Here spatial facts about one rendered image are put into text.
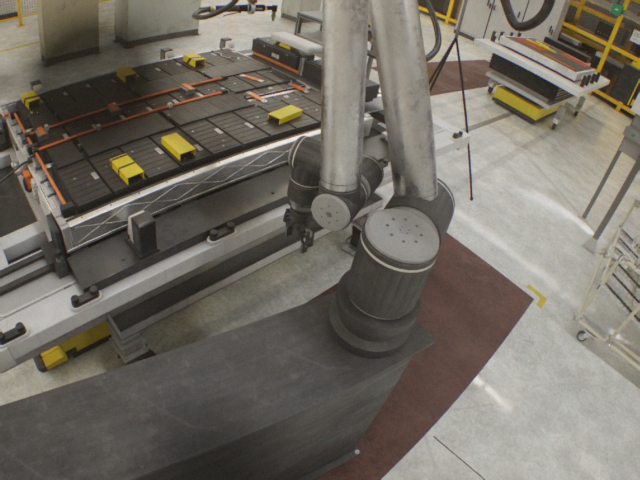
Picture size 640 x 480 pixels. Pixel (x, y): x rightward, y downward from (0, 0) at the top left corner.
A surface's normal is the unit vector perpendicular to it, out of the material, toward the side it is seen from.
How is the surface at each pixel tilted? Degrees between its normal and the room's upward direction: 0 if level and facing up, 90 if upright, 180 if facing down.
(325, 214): 90
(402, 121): 89
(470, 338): 0
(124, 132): 0
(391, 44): 89
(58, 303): 0
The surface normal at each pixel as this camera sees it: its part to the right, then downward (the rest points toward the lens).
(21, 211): 0.15, -0.73
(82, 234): 0.68, 0.57
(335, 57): -0.41, 0.56
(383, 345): 0.20, -0.41
